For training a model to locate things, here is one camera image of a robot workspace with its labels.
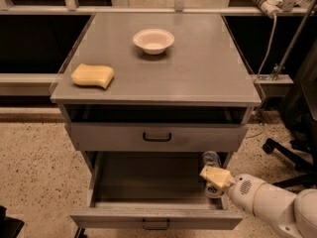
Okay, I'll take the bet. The closed upper drawer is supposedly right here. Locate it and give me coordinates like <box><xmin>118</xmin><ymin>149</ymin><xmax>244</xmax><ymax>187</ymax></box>
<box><xmin>65</xmin><ymin>122</ymin><xmax>248</xmax><ymax>152</ymax></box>

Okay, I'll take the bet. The yellow sponge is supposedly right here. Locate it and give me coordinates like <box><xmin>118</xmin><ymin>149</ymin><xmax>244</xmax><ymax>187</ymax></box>
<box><xmin>71</xmin><ymin>63</ymin><xmax>114</xmax><ymax>89</ymax></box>

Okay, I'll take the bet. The grey drawer cabinet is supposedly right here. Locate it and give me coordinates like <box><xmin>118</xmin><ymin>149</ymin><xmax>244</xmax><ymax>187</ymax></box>
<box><xmin>49</xmin><ymin>12</ymin><xmax>263</xmax><ymax>231</ymax></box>

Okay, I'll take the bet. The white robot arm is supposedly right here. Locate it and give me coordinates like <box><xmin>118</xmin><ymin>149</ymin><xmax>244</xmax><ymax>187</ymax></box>
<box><xmin>200</xmin><ymin>166</ymin><xmax>317</xmax><ymax>238</ymax></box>

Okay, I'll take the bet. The white power strip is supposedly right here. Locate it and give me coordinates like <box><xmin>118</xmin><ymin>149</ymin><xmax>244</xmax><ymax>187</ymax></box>
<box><xmin>252</xmin><ymin>0</ymin><xmax>282</xmax><ymax>18</ymax></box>

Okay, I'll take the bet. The silver redbull can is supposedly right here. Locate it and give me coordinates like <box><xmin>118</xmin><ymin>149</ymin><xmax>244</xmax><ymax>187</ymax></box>
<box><xmin>202</xmin><ymin>151</ymin><xmax>223</xmax><ymax>199</ymax></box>

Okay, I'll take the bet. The open lower drawer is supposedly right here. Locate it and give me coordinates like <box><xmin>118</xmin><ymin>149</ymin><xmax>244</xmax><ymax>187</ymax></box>
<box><xmin>70</xmin><ymin>152</ymin><xmax>242</xmax><ymax>230</ymax></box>

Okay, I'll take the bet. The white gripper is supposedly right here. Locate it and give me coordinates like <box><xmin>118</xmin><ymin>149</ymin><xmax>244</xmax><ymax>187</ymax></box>
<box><xmin>200</xmin><ymin>166</ymin><xmax>265</xmax><ymax>214</ymax></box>

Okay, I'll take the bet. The white power cable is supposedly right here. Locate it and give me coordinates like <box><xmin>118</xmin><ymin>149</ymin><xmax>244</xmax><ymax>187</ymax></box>
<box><xmin>255</xmin><ymin>13</ymin><xmax>277</xmax><ymax>81</ymax></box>

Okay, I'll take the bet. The white paper bowl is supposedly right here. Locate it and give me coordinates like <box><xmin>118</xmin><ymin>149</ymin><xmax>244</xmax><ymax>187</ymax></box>
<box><xmin>133</xmin><ymin>29</ymin><xmax>174</xmax><ymax>55</ymax></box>

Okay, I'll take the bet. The black object bottom left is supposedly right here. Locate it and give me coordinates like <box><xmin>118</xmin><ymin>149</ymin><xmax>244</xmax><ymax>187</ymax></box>
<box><xmin>0</xmin><ymin>206</ymin><xmax>24</xmax><ymax>238</ymax></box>

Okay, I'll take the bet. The black office chair base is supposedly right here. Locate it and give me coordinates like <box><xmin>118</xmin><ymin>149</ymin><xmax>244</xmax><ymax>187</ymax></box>
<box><xmin>263</xmin><ymin>113</ymin><xmax>317</xmax><ymax>188</ymax></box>

